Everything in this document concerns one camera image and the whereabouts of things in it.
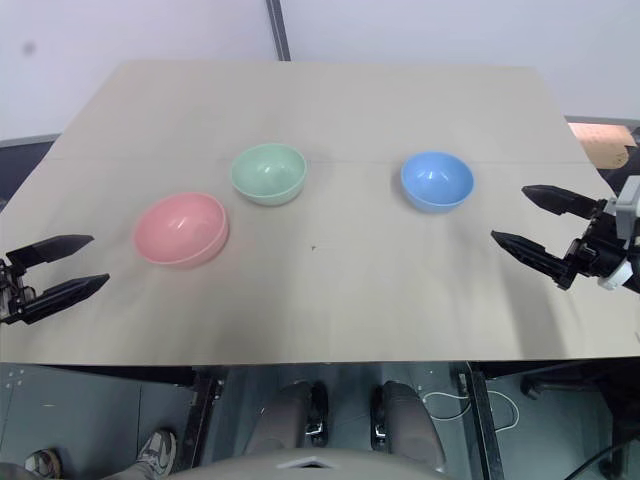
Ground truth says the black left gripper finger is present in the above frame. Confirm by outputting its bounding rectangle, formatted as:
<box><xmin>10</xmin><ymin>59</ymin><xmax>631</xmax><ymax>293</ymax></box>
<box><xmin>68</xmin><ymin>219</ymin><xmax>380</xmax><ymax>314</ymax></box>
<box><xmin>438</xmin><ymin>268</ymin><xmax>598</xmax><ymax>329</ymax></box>
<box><xmin>21</xmin><ymin>273</ymin><xmax>111</xmax><ymax>327</ymax></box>
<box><xmin>5</xmin><ymin>234</ymin><xmax>96</xmax><ymax>274</ymax></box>

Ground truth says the grey robot torso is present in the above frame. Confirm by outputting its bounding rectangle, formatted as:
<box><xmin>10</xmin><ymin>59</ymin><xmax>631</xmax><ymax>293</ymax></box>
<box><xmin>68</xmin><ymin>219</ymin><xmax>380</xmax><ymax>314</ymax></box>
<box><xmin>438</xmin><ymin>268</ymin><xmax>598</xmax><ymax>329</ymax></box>
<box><xmin>162</xmin><ymin>448</ymin><xmax>454</xmax><ymax>480</ymax></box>

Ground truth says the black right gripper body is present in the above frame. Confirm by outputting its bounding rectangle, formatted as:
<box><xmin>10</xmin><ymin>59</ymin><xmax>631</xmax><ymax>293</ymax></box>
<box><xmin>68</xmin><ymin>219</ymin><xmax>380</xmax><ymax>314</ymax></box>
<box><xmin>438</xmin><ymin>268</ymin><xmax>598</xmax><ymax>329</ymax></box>
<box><xmin>564</xmin><ymin>198</ymin><xmax>634</xmax><ymax>282</ymax></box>

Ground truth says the dark rounded robot leg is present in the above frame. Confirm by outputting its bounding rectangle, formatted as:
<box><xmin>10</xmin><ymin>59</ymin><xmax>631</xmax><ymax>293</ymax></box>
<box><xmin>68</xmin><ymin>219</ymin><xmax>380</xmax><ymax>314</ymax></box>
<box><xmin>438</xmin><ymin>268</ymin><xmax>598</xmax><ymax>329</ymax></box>
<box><xmin>245</xmin><ymin>381</ymin><xmax>330</xmax><ymax>467</ymax></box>
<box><xmin>370</xmin><ymin>380</ymin><xmax>447</xmax><ymax>474</ymax></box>

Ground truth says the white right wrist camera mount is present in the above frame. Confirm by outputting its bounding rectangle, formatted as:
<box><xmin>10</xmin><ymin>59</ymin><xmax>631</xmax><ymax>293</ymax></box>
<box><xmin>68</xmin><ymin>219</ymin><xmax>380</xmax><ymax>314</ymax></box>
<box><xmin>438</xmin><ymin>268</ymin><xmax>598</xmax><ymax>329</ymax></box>
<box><xmin>598</xmin><ymin>174</ymin><xmax>640</xmax><ymax>291</ymax></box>

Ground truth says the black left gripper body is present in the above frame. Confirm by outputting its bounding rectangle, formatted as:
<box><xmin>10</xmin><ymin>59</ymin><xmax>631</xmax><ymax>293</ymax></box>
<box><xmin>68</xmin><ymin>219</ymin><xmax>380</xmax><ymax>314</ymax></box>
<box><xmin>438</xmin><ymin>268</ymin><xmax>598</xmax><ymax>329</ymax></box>
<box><xmin>0</xmin><ymin>258</ymin><xmax>36</xmax><ymax>325</ymax></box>

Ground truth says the pink plastic bowl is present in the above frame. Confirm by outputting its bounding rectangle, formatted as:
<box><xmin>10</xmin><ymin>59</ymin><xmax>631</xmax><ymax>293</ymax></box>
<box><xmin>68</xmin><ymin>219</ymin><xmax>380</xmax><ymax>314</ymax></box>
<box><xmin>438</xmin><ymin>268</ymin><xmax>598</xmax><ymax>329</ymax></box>
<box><xmin>132</xmin><ymin>192</ymin><xmax>231</xmax><ymax>270</ymax></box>

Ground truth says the green plastic bowl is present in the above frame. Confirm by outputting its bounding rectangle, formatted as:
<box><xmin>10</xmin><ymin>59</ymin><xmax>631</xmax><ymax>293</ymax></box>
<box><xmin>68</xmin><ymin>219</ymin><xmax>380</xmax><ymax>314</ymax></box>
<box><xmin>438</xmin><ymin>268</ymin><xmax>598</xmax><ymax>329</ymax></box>
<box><xmin>229</xmin><ymin>143</ymin><xmax>308</xmax><ymax>208</ymax></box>

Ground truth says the black table frame leg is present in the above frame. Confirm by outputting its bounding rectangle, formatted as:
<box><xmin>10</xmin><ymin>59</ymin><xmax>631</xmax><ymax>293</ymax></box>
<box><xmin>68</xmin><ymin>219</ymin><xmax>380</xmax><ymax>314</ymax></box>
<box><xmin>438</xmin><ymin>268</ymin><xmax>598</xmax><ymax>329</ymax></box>
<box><xmin>457</xmin><ymin>363</ymin><xmax>507</xmax><ymax>480</ymax></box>
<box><xmin>185</xmin><ymin>366</ymin><xmax>225</xmax><ymax>454</ymax></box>

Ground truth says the blue plastic bowl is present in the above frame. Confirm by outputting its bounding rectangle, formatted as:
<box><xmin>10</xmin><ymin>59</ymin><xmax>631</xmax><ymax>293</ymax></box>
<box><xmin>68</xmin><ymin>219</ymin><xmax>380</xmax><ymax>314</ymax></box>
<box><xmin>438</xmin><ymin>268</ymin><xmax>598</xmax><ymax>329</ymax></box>
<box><xmin>399</xmin><ymin>151</ymin><xmax>475</xmax><ymax>214</ymax></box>

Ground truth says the white floor cable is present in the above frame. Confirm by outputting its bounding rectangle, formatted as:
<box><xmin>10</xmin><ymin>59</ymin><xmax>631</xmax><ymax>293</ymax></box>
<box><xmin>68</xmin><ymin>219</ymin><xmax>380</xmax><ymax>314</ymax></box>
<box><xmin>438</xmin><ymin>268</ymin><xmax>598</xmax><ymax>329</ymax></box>
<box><xmin>423</xmin><ymin>390</ymin><xmax>520</xmax><ymax>432</ymax></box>

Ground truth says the black floor cable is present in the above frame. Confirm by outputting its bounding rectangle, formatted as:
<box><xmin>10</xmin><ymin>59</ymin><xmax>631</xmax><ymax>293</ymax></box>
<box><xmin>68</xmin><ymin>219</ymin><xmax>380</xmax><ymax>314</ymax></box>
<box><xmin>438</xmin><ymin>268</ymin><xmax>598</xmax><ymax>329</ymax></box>
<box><xmin>598</xmin><ymin>439</ymin><xmax>640</xmax><ymax>480</ymax></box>

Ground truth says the grey sneaker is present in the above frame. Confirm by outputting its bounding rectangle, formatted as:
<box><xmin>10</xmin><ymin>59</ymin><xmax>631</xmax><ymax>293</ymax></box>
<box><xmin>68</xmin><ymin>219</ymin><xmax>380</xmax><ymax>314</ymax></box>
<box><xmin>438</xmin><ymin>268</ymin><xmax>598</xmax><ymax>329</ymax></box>
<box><xmin>135</xmin><ymin>428</ymin><xmax>178</xmax><ymax>477</ymax></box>
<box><xmin>24</xmin><ymin>448</ymin><xmax>63</xmax><ymax>480</ymax></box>

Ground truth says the black vertical pole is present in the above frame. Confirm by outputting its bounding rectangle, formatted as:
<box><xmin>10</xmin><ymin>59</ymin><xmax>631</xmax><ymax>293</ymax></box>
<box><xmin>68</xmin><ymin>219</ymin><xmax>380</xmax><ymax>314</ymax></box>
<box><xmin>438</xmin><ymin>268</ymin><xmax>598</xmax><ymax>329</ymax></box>
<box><xmin>264</xmin><ymin>0</ymin><xmax>293</xmax><ymax>62</ymax></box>

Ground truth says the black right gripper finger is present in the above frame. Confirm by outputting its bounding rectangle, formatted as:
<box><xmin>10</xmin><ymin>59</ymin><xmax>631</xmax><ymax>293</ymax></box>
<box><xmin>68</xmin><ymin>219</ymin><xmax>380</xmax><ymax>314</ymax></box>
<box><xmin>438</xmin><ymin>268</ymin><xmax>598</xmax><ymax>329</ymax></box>
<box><xmin>520</xmin><ymin>184</ymin><xmax>609</xmax><ymax>221</ymax></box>
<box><xmin>490</xmin><ymin>229</ymin><xmax>579</xmax><ymax>291</ymax></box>

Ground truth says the brown cardboard box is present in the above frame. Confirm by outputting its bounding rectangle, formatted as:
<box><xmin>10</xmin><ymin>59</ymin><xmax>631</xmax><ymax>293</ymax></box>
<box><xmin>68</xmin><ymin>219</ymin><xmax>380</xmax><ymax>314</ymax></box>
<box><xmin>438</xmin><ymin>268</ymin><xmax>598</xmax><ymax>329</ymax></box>
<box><xmin>568</xmin><ymin>121</ymin><xmax>639</xmax><ymax>172</ymax></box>

